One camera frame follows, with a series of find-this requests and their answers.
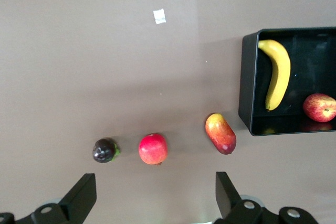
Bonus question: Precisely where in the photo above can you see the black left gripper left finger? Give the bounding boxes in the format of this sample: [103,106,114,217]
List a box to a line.
[0,172,98,224]

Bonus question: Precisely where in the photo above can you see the black plastic box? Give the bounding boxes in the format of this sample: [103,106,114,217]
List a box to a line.
[238,26,336,137]

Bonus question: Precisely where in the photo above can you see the small clear tape patch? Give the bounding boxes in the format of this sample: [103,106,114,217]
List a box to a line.
[152,8,167,25]

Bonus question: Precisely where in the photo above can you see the dark purple eggplant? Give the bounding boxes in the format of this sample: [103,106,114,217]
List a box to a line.
[91,137,122,164]

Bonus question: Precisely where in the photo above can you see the yellow banana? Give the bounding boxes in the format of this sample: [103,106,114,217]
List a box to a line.
[257,39,292,112]

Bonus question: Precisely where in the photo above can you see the red pomegranate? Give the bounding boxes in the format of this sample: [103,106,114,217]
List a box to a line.
[138,132,169,166]

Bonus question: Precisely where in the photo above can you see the red yellow mango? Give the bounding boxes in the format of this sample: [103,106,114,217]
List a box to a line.
[205,112,237,156]

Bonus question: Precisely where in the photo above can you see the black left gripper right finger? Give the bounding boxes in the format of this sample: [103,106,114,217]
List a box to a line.
[215,171,320,224]

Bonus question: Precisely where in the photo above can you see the red yellow apple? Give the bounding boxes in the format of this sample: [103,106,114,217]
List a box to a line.
[302,93,336,123]

